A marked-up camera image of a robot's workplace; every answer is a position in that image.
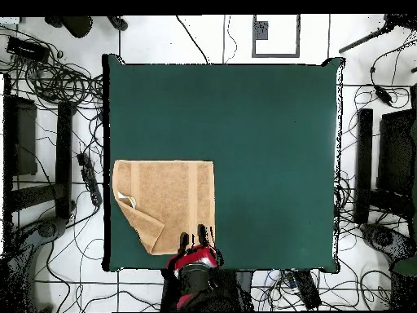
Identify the orange terry towel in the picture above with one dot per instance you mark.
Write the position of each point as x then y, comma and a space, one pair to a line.
163, 195

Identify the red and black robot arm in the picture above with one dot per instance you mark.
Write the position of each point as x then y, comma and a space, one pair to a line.
202, 290

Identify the dark green table cloth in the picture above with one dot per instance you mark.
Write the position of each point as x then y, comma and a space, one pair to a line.
260, 146

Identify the black power strip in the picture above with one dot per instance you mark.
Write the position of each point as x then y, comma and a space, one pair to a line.
89, 179

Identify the black power brick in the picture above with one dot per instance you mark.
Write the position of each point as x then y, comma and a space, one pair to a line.
308, 290

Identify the black metal stand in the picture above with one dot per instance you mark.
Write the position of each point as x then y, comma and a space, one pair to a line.
364, 163
63, 156

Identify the black chair caster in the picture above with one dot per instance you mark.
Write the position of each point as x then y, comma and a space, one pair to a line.
119, 22

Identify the black power adapter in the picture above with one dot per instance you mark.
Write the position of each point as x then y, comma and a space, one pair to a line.
383, 95

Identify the person's dark shoe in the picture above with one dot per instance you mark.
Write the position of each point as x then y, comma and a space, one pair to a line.
76, 26

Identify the black electronics box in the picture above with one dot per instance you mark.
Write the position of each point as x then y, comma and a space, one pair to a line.
27, 49

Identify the black tripod leg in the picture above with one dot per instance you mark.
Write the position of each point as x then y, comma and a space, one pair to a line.
365, 39

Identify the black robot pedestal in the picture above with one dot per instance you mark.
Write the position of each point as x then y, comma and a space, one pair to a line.
244, 283

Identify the grey square floor frame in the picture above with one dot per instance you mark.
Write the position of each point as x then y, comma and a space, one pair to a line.
297, 36

